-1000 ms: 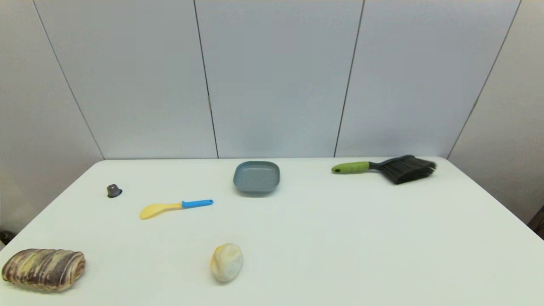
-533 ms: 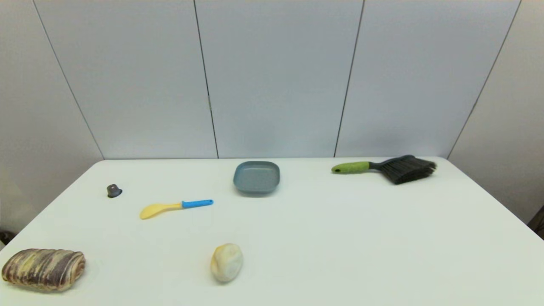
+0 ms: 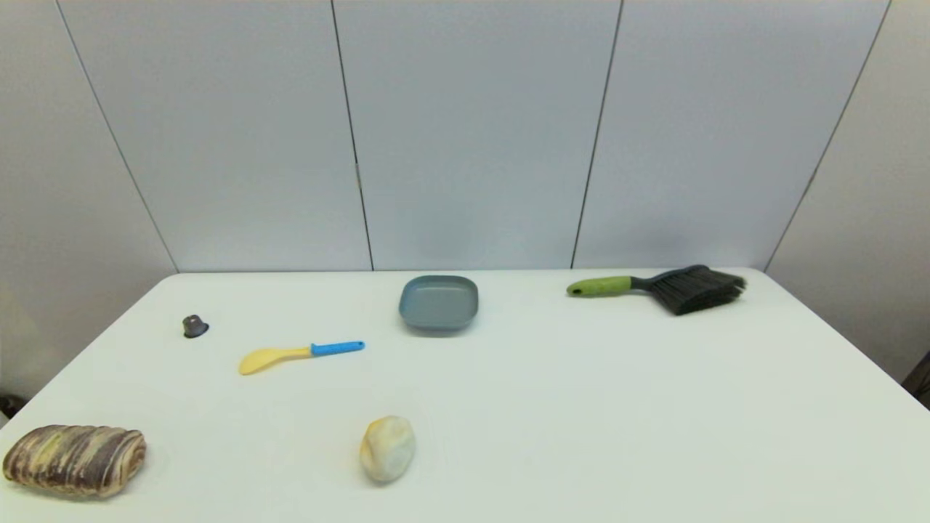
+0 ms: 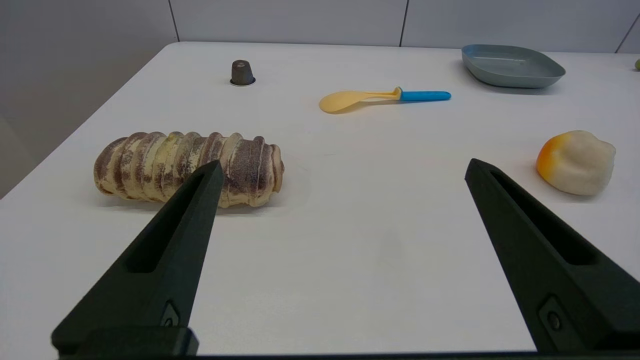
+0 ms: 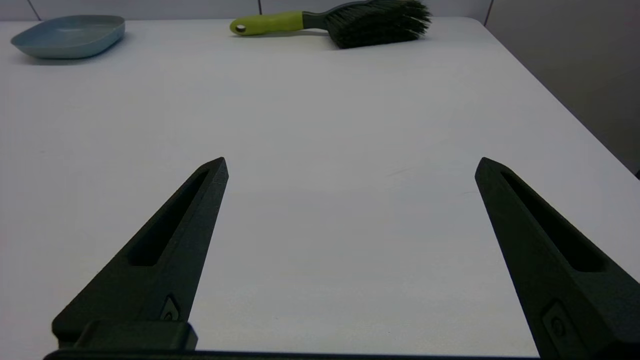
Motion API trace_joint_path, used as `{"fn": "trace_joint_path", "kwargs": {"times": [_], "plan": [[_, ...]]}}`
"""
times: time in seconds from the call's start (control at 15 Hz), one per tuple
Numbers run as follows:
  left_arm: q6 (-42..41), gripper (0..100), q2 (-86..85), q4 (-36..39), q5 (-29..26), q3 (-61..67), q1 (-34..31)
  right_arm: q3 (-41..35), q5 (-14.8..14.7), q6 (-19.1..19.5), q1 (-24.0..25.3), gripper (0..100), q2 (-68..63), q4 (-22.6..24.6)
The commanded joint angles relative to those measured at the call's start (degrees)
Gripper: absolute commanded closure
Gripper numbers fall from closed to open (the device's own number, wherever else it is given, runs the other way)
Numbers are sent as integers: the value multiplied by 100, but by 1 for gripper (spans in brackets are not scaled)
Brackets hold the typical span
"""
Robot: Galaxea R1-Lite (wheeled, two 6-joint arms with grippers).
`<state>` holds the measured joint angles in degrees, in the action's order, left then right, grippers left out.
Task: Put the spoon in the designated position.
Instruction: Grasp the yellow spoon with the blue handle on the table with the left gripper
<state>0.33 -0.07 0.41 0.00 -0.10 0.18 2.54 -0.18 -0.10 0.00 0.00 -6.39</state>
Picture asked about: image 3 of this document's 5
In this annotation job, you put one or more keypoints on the grey-blue square plate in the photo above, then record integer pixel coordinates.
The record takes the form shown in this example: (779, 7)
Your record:
(438, 303)

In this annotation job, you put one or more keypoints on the cream and yellow bun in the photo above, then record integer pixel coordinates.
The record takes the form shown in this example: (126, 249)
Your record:
(388, 449)

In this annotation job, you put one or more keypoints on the dark grey coffee capsule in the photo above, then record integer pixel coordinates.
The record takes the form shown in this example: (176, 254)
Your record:
(195, 327)

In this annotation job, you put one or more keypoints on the brown striped bread loaf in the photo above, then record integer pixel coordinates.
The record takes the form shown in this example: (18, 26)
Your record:
(73, 459)

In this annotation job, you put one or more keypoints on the brown object beside table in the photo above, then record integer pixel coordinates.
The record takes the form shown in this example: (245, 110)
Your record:
(921, 381)

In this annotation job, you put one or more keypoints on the dark object beside table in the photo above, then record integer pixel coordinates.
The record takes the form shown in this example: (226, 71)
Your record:
(10, 405)

